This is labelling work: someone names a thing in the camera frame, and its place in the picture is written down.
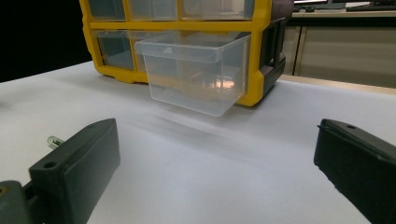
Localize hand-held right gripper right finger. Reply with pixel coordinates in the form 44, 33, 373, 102
313, 118, 396, 224

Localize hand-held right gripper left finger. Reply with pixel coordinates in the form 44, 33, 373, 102
28, 118, 121, 224

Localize small green glass component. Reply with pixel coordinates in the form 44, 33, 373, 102
47, 135, 65, 148

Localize clear plastic drawer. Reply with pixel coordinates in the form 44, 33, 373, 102
179, 0, 256, 21
92, 29, 135, 71
128, 0, 178, 21
87, 0, 126, 22
134, 32, 252, 118

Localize yellow drawer organizer cabinet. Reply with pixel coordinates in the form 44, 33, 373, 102
78, 0, 295, 107

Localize beige cabinet desk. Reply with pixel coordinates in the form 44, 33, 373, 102
281, 8, 396, 89

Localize black keyboard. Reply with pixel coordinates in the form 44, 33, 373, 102
346, 3, 396, 13

